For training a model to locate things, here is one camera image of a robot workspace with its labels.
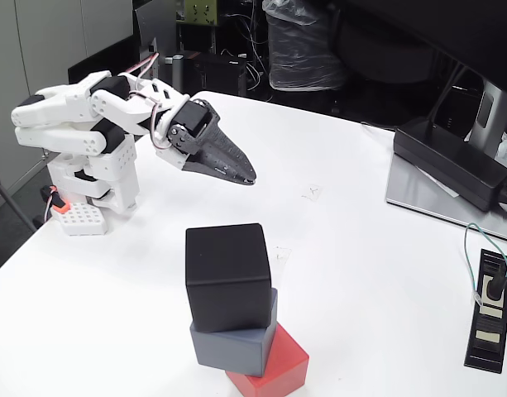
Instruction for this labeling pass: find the silver monitor base plate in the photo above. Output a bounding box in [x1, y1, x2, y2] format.
[385, 153, 507, 244]

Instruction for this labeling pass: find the grey block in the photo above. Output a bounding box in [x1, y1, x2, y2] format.
[189, 288, 279, 378]

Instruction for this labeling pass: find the white perforated table clamp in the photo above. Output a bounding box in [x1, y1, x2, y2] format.
[56, 201, 109, 237]

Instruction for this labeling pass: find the orange clip with wires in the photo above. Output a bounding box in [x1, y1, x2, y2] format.
[40, 185, 70, 214]

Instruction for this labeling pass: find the black power strip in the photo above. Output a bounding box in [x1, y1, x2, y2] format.
[463, 248, 507, 375]

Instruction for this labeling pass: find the green circuit board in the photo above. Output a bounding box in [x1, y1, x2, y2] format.
[184, 0, 217, 26]

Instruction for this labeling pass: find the white paper sheet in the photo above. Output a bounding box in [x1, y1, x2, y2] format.
[418, 165, 461, 199]

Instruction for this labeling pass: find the black power adapter brick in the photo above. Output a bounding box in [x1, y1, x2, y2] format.
[392, 116, 507, 213]

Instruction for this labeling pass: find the black monitor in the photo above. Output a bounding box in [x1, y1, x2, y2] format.
[331, 0, 507, 100]

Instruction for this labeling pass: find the silver monitor stand neck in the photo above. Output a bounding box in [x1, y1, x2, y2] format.
[463, 78, 507, 160]

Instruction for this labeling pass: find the red block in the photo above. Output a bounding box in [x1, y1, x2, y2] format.
[224, 323, 310, 397]

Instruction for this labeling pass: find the black block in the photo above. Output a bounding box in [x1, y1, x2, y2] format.
[184, 222, 273, 333]

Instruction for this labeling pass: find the clear tape with scribble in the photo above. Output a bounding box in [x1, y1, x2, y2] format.
[271, 246, 293, 270]

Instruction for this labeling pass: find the black computer case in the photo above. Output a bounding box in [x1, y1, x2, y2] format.
[182, 51, 248, 98]

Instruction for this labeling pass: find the thin green wire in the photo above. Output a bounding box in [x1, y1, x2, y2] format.
[463, 222, 507, 307]

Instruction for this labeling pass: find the black power plug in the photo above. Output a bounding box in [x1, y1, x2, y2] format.
[484, 251, 507, 301]

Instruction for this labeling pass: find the plastic-wrapped black bin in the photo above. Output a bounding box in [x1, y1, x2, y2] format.
[261, 0, 347, 92]

